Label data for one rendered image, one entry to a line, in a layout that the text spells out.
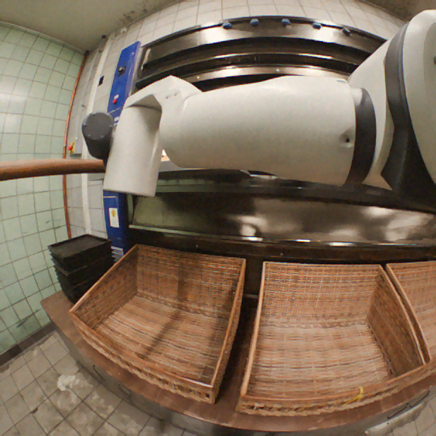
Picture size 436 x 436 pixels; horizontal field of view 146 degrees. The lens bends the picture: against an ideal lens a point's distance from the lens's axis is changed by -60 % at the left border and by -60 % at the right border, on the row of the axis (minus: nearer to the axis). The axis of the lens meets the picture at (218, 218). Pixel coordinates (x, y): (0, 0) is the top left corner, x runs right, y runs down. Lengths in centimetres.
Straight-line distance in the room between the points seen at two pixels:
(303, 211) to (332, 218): 12
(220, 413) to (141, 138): 62
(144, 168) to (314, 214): 62
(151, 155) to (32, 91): 165
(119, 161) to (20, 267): 150
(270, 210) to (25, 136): 172
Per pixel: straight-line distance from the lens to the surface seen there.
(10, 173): 33
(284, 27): 109
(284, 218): 66
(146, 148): 19
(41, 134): 167
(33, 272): 166
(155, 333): 74
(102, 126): 19
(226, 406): 58
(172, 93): 15
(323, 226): 70
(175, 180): 75
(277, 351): 69
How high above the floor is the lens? 114
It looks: 11 degrees down
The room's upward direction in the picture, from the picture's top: straight up
